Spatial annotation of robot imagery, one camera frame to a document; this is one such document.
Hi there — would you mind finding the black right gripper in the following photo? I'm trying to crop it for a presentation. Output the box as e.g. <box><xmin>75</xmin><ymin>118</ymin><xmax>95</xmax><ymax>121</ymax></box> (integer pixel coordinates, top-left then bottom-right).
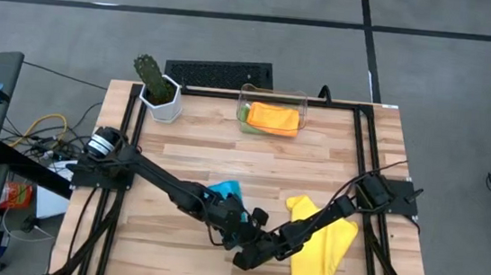
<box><xmin>231</xmin><ymin>220</ymin><xmax>306</xmax><ymax>275</ymax></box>

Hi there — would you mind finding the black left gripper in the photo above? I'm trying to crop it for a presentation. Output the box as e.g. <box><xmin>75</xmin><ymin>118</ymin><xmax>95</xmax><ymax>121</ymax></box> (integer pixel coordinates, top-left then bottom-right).
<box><xmin>201</xmin><ymin>194</ymin><xmax>263</xmax><ymax>253</ymax></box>

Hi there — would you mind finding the blue microfiber towel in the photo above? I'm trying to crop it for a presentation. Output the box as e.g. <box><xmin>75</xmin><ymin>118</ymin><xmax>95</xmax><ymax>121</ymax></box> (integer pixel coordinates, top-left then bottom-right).
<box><xmin>201</xmin><ymin>177</ymin><xmax>254</xmax><ymax>253</ymax></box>

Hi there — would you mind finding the yellow microfiber towel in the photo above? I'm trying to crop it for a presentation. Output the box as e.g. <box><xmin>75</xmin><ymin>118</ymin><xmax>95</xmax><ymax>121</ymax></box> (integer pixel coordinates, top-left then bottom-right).
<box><xmin>279</xmin><ymin>193</ymin><xmax>362</xmax><ymax>275</ymax></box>

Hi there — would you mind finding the green microfiber towel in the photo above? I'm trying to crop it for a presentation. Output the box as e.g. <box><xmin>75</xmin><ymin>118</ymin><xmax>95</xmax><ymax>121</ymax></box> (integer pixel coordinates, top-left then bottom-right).
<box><xmin>236</xmin><ymin>102</ymin><xmax>272</xmax><ymax>136</ymax></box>

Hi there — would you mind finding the orange microfiber towel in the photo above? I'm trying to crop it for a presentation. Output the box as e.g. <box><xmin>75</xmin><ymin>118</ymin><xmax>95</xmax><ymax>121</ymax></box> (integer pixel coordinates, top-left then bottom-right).
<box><xmin>245</xmin><ymin>101</ymin><xmax>302</xmax><ymax>138</ymax></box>

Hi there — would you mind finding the white plant pot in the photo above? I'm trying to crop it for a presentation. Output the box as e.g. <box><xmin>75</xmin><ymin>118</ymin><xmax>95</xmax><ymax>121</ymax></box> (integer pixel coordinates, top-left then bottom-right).
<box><xmin>136</xmin><ymin>72</ymin><xmax>186</xmax><ymax>126</ymax></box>

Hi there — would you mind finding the clear plastic bin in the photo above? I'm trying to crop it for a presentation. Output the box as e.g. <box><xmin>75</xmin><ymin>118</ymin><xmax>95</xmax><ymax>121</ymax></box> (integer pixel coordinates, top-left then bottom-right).
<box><xmin>235</xmin><ymin>82</ymin><xmax>310</xmax><ymax>139</ymax></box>

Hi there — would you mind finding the black keyboard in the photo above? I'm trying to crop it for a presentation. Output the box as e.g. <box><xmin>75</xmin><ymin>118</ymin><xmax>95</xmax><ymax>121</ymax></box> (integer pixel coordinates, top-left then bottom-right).
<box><xmin>163</xmin><ymin>52</ymin><xmax>276</xmax><ymax>95</ymax></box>

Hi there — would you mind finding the white box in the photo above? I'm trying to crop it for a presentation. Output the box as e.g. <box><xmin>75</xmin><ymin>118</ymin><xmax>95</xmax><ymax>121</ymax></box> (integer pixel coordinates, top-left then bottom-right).
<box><xmin>32</xmin><ymin>157</ymin><xmax>76</xmax><ymax>223</ymax></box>

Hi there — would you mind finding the tall green cactus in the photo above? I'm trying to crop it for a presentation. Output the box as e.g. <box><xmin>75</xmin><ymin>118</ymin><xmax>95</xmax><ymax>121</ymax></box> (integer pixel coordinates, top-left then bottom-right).
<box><xmin>129</xmin><ymin>52</ymin><xmax>177</xmax><ymax>104</ymax></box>

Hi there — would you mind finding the orange snack packet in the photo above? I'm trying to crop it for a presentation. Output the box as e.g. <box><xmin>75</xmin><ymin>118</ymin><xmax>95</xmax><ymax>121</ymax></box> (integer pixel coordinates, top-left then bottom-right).
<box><xmin>0</xmin><ymin>180</ymin><xmax>35</xmax><ymax>213</ymax></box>

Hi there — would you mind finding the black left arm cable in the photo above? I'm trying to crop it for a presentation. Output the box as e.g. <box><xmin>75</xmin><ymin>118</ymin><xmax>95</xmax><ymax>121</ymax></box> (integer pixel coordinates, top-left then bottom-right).
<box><xmin>202</xmin><ymin>214</ymin><xmax>238</xmax><ymax>250</ymax></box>

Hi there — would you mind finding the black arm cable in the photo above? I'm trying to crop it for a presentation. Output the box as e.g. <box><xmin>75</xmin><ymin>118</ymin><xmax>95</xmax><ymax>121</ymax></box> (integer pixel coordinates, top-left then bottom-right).
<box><xmin>328</xmin><ymin>153</ymin><xmax>409</xmax><ymax>212</ymax></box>
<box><xmin>202</xmin><ymin>214</ymin><xmax>238</xmax><ymax>250</ymax></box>

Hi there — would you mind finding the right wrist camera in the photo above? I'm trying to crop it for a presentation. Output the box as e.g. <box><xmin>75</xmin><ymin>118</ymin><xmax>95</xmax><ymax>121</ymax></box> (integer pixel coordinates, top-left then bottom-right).
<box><xmin>250</xmin><ymin>207</ymin><xmax>271</xmax><ymax>227</ymax></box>

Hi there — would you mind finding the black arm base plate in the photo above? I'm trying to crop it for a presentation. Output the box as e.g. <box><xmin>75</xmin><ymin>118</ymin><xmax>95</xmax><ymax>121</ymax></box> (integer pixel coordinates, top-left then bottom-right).
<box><xmin>69</xmin><ymin>156</ymin><xmax>136</xmax><ymax>192</ymax></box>
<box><xmin>353</xmin><ymin>173</ymin><xmax>425</xmax><ymax>219</ymax></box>

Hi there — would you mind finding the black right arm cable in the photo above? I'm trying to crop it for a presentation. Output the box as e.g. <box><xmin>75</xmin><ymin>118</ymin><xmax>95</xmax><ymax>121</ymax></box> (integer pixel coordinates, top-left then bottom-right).
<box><xmin>328</xmin><ymin>153</ymin><xmax>409</xmax><ymax>212</ymax></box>

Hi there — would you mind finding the black cable loop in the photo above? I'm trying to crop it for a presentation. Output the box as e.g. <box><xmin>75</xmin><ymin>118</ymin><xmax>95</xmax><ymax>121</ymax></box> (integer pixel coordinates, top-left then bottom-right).
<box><xmin>317</xmin><ymin>84</ymin><xmax>334</xmax><ymax>102</ymax></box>

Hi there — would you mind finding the black cable tangle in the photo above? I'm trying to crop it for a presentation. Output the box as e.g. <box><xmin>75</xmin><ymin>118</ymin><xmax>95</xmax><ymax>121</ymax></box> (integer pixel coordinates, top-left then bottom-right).
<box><xmin>0</xmin><ymin>92</ymin><xmax>103</xmax><ymax>165</ymax></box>

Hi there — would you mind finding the white cable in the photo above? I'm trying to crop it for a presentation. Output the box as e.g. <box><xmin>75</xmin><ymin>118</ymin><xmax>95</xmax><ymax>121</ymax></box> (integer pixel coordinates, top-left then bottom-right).
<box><xmin>0</xmin><ymin>207</ymin><xmax>58</xmax><ymax>245</ymax></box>

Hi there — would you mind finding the yellow cable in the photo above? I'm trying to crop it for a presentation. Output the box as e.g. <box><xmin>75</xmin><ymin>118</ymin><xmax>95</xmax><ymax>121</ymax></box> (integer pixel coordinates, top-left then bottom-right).
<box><xmin>8</xmin><ymin>109</ymin><xmax>69</xmax><ymax>154</ymax></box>

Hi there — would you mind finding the thin black floor cable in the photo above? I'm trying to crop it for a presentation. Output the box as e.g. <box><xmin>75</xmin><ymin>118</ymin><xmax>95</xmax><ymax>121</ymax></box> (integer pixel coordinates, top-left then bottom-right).
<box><xmin>20</xmin><ymin>59</ymin><xmax>112</xmax><ymax>92</ymax></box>

